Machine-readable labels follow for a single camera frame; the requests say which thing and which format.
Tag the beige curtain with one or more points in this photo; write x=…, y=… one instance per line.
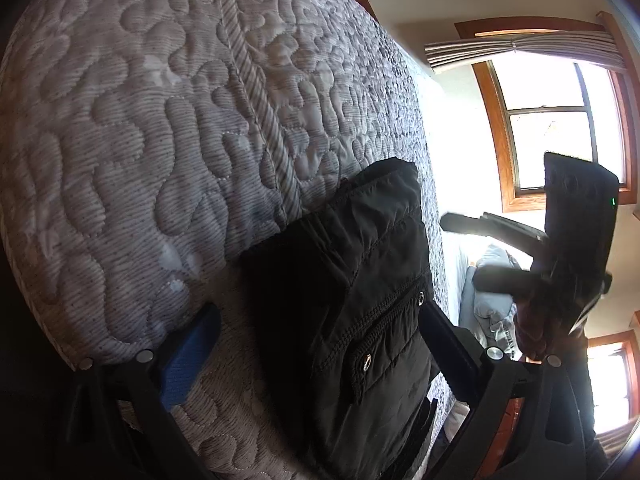
x=617, y=442

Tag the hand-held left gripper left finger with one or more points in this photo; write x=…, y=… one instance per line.
x=187, y=360

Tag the grey quilted blanket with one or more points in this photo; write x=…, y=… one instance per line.
x=150, y=135

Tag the black quilted jacket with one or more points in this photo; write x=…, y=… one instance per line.
x=350, y=285

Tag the large wooden framed window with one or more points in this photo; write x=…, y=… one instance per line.
x=540, y=85

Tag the grey striped curtain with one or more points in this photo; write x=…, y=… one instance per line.
x=525, y=47

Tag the dark wooden headboard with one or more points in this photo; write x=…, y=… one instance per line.
x=507, y=435

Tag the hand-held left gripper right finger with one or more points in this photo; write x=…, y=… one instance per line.
x=452, y=352

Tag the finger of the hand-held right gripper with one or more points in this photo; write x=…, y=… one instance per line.
x=510, y=280
x=495, y=225

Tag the small wooden framed window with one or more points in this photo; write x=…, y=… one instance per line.
x=607, y=375

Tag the blue grey bed sheet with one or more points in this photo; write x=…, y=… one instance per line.
x=455, y=280

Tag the person's right hand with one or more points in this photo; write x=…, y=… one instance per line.
x=540, y=330

